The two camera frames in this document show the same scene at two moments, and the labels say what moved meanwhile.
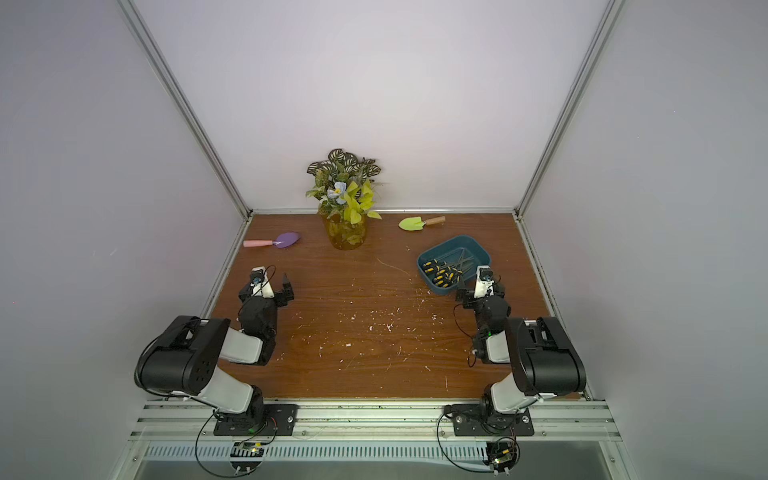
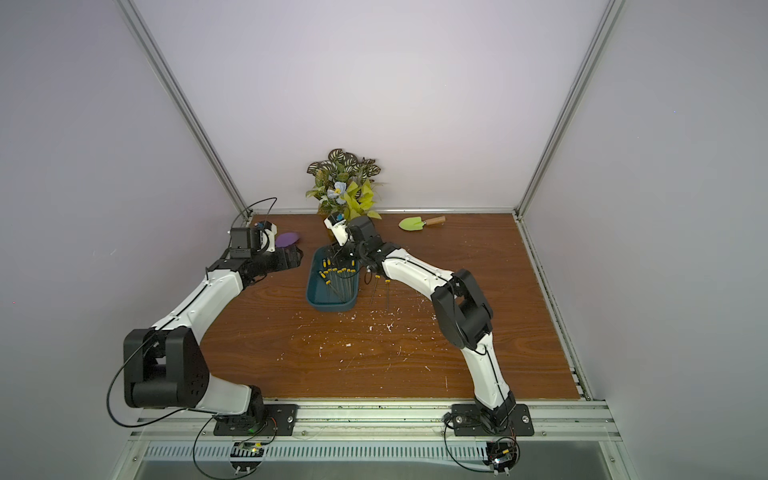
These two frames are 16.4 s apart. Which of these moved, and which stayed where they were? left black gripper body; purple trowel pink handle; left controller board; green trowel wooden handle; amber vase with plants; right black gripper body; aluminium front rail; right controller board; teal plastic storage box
Moved: right black gripper body; teal plastic storage box; left black gripper body
Stayed: left controller board; purple trowel pink handle; right controller board; green trowel wooden handle; amber vase with plants; aluminium front rail
